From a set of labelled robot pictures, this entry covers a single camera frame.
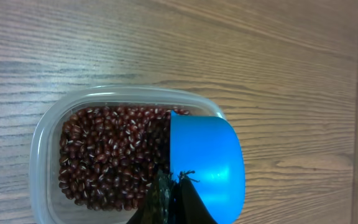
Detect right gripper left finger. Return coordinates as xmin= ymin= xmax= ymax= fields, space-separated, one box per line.
xmin=127 ymin=170 xmax=176 ymax=224

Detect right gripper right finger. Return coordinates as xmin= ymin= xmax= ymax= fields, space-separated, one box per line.
xmin=175 ymin=170 xmax=217 ymax=224

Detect blue plastic measuring scoop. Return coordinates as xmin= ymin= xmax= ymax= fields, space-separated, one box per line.
xmin=170 ymin=112 xmax=246 ymax=223

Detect red adzuki beans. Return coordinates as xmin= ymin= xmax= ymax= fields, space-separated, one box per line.
xmin=58 ymin=106 xmax=191 ymax=211

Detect clear plastic food container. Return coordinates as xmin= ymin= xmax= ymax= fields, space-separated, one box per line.
xmin=29 ymin=85 xmax=225 ymax=224

